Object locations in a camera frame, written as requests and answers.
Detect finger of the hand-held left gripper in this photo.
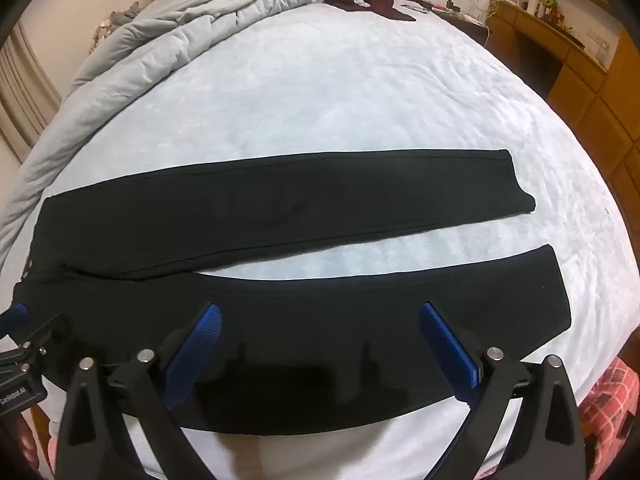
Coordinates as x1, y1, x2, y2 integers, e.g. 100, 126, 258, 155
0, 302, 29, 335
9, 312, 69, 362

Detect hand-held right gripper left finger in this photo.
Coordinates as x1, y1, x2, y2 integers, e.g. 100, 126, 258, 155
54, 302, 224, 480

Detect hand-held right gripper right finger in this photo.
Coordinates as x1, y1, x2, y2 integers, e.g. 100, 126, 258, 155
421, 301, 587, 480

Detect black pants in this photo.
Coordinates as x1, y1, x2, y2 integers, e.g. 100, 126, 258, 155
11, 147, 574, 436

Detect person's pink clothing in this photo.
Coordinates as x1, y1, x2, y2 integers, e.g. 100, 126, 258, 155
575, 355, 640, 480

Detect beige curtain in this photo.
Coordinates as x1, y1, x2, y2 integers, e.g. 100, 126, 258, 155
0, 20, 64, 164

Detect bed with white sheet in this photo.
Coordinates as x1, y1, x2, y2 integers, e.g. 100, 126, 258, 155
0, 0, 640, 480

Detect wooden desk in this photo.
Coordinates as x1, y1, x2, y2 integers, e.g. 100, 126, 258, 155
486, 0, 640, 243

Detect floral pillow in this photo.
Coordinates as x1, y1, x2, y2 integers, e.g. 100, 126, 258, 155
89, 9, 143, 57

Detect grey duvet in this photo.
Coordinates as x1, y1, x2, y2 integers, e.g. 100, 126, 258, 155
0, 0, 330, 261

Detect white wall outlet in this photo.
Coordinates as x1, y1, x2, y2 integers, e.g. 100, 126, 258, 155
585, 29, 612, 55

